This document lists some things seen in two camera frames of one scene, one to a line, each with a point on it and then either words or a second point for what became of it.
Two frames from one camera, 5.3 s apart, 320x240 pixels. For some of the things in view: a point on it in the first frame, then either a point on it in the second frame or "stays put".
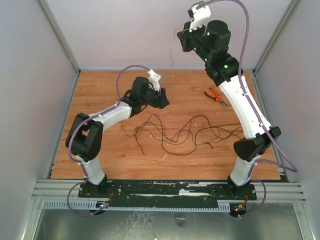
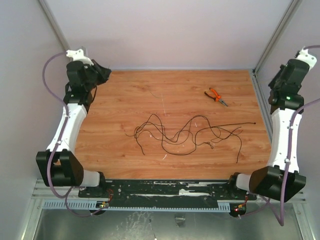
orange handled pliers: x=216 y=97 stays put
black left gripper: x=162 y=101 -> x=104 y=72
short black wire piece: x=228 y=124 stays put
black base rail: x=170 y=189 stays put
